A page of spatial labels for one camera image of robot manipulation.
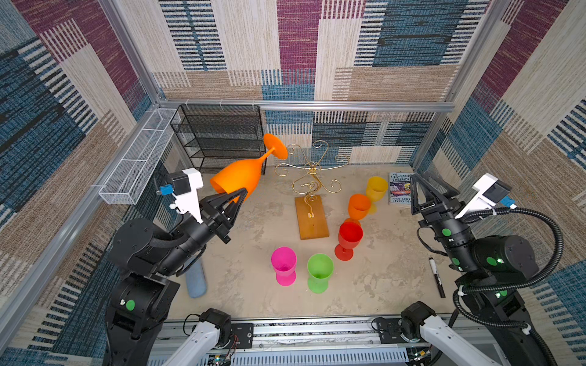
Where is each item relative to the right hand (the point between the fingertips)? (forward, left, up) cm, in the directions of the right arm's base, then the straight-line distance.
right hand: (415, 178), depth 50 cm
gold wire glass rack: (+22, +20, -47) cm, 55 cm away
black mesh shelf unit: (+55, +64, -29) cm, 89 cm away
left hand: (-4, +36, +2) cm, 36 cm away
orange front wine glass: (+16, +3, -33) cm, 36 cm away
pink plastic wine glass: (-2, +31, -38) cm, 49 cm away
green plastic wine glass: (-4, +18, -41) cm, 45 cm away
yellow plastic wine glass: (+25, -6, -34) cm, 42 cm away
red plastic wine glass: (+7, +7, -37) cm, 39 cm away
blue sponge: (-5, +63, -47) cm, 79 cm away
